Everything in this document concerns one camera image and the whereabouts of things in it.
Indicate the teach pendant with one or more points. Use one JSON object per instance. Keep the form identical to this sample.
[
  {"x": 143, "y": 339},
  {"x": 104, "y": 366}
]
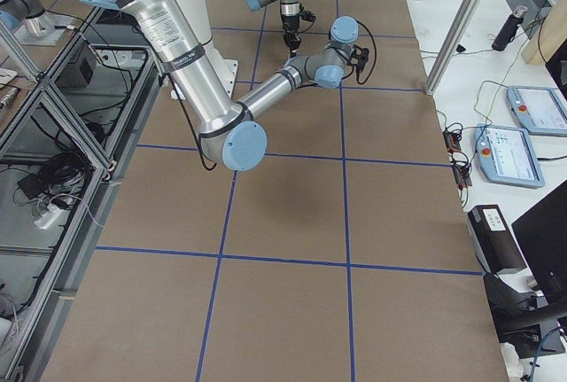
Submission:
[
  {"x": 539, "y": 110},
  {"x": 506, "y": 156}
]

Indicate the black water bottle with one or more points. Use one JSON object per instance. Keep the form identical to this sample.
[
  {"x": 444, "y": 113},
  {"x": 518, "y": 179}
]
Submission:
[{"x": 509, "y": 29}]

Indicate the black box with label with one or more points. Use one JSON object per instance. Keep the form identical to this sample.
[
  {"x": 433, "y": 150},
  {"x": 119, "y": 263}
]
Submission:
[{"x": 496, "y": 248}]

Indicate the aluminium frame post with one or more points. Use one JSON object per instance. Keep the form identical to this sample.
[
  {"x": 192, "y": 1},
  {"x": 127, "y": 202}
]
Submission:
[{"x": 454, "y": 35}]

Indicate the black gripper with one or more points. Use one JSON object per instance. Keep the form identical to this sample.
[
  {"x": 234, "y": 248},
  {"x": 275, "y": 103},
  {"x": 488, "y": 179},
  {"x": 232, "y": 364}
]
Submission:
[
  {"x": 290, "y": 27},
  {"x": 351, "y": 61}
]

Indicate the near teach pendant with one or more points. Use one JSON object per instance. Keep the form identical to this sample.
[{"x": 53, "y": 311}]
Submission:
[{"x": 506, "y": 156}]

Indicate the aluminium frame structure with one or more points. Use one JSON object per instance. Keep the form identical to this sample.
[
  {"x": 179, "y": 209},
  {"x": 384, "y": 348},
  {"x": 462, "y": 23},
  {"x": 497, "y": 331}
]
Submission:
[{"x": 70, "y": 120}]

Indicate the white power strip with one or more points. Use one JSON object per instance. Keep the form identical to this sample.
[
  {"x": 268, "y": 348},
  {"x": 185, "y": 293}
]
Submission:
[{"x": 52, "y": 213}]

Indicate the black monitor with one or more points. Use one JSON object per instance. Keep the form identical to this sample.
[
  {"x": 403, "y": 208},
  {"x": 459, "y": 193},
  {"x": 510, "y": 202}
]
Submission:
[{"x": 541, "y": 235}]

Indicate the far teach pendant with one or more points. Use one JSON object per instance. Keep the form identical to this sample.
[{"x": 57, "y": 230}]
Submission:
[{"x": 539, "y": 110}]

